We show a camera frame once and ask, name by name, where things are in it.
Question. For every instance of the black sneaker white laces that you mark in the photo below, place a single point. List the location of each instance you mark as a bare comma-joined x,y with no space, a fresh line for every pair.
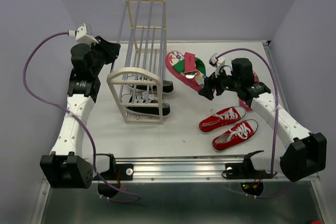
147,110

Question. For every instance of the red sneaker lower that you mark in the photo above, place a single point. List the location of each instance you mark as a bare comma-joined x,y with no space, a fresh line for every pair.
238,134

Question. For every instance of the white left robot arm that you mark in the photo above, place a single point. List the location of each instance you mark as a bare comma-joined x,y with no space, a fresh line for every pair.
64,167

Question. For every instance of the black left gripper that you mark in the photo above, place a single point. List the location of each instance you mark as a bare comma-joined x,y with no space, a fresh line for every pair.
111,49

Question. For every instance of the aluminium mounting rail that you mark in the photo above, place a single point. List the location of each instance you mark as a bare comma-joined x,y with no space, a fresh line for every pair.
181,170

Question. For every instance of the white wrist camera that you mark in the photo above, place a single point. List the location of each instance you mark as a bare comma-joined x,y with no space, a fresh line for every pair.
83,34
217,62

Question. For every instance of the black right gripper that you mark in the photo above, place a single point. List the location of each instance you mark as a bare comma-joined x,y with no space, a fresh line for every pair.
209,82

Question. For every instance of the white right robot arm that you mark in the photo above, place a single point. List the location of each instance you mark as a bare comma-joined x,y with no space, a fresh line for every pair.
305,152

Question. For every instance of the red sneaker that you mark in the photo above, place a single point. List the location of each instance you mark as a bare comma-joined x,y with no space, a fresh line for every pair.
238,134
228,116

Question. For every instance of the red sneaker upper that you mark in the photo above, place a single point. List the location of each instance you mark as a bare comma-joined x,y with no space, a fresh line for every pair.
228,116

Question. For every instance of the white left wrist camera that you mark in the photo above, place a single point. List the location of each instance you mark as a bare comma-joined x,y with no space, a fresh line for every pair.
83,34

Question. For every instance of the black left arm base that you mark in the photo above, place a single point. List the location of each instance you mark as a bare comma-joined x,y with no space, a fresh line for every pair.
111,171

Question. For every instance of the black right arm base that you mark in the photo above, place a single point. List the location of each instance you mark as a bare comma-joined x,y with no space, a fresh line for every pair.
252,170

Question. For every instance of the beige chrome shoe shelf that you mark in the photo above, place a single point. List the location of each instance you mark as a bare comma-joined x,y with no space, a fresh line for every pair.
143,60

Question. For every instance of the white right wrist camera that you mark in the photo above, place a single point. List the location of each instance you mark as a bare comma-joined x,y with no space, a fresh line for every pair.
217,62

